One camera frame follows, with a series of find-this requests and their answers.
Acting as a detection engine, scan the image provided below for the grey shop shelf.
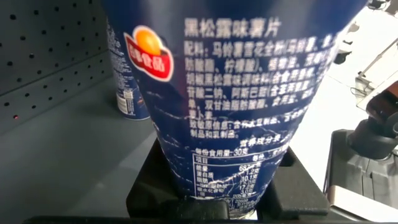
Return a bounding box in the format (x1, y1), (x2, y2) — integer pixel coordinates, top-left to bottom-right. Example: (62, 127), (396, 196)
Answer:
(0, 0), (160, 219)

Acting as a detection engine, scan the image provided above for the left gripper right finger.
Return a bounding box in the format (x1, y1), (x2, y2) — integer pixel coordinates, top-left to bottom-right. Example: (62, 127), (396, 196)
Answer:
(257, 147), (330, 221)

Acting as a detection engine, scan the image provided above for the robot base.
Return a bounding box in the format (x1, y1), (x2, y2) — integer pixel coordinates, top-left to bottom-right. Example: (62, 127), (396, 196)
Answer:
(323, 129), (398, 223)

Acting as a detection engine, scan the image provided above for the dark blue chip can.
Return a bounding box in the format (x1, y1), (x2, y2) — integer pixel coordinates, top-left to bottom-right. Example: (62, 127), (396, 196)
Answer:
(101, 0), (369, 219)
(105, 17), (150, 121)

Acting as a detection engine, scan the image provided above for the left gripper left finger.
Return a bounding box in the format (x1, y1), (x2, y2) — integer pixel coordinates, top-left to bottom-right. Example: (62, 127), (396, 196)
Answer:
(125, 139), (231, 219)

